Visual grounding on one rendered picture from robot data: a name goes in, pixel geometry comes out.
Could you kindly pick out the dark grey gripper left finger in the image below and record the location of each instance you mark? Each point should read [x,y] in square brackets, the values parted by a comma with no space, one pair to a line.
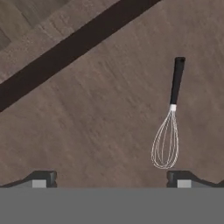
[43,176]

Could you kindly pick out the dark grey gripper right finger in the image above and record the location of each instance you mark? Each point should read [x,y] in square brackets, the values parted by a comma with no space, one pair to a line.
[179,175]

